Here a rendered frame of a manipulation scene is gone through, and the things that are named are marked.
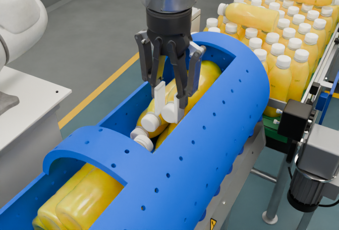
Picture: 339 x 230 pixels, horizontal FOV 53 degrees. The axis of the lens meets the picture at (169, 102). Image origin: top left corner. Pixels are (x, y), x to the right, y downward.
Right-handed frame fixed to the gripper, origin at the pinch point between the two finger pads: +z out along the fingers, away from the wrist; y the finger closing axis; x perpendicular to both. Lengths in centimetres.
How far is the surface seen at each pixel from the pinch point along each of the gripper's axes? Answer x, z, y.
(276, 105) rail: 39.8, 22.5, 13.7
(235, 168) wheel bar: 14.1, 26.8, 11.5
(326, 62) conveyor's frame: 85, 29, 21
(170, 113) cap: -0.3, 2.3, 0.5
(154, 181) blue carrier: -18.9, -1.5, 8.7
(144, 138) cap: -9.3, 2.0, 0.2
